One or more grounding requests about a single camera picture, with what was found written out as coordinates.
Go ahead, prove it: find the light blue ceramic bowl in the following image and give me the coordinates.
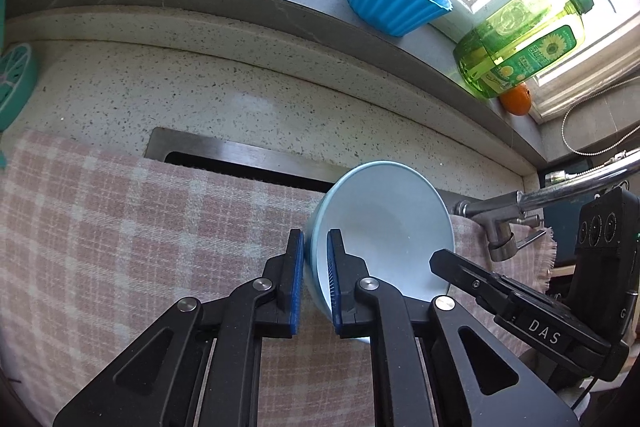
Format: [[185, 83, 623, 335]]
[[304, 160, 456, 320]]

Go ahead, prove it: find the chrome kitchen faucet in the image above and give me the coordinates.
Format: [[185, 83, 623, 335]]
[[454, 148, 639, 262]]

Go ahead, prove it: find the pink plaid cloth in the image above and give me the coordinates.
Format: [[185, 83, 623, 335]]
[[1, 130, 556, 426]]

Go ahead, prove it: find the orange fruit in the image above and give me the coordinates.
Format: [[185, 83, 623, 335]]
[[498, 82, 532, 116]]

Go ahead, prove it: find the green dish soap bottle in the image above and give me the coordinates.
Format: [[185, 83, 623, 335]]
[[454, 0, 594, 98]]

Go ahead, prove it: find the metal shower hose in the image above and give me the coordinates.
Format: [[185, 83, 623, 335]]
[[560, 98, 640, 158]]

